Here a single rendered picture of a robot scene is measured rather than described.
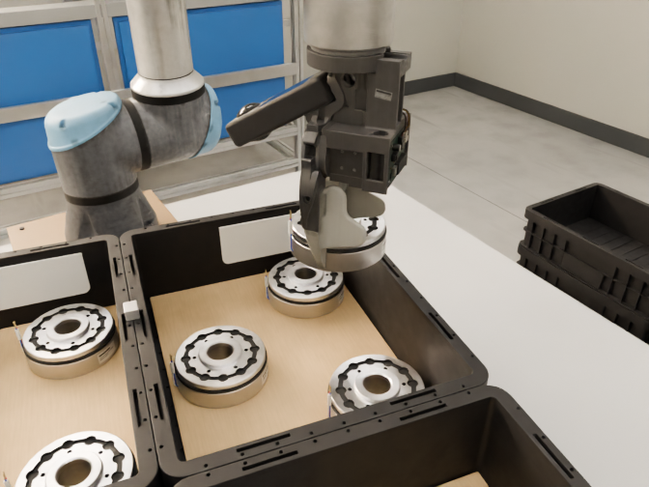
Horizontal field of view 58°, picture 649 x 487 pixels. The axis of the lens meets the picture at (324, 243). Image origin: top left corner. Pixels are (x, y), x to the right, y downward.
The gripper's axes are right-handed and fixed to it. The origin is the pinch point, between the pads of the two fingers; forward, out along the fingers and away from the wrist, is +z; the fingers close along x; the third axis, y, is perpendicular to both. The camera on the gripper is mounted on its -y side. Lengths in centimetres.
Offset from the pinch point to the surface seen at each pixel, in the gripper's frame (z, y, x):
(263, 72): 40, -102, 184
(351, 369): 13.7, 4.3, -2.7
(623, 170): 99, 62, 278
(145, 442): 6.6, -6.1, -23.8
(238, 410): 16.6, -5.9, -10.2
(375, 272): 8.8, 3.0, 9.4
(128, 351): 6.7, -14.1, -15.4
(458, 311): 29.5, 11.3, 32.7
